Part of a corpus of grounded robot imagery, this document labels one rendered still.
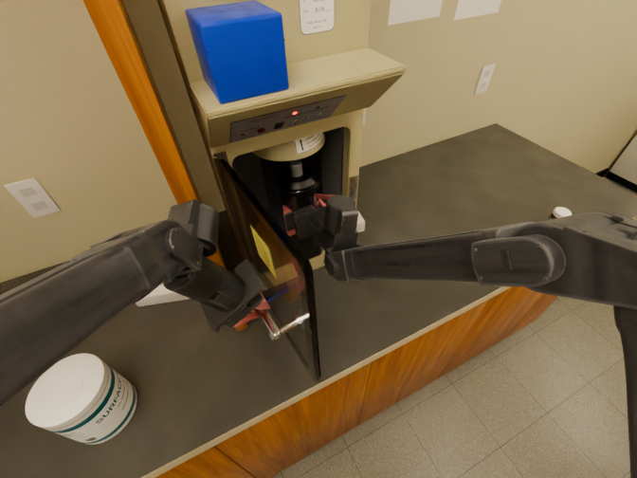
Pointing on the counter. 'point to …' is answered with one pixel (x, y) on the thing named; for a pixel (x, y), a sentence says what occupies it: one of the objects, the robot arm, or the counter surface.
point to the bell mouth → (295, 150)
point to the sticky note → (263, 251)
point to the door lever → (276, 324)
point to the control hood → (304, 90)
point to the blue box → (240, 49)
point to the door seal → (309, 270)
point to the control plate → (283, 119)
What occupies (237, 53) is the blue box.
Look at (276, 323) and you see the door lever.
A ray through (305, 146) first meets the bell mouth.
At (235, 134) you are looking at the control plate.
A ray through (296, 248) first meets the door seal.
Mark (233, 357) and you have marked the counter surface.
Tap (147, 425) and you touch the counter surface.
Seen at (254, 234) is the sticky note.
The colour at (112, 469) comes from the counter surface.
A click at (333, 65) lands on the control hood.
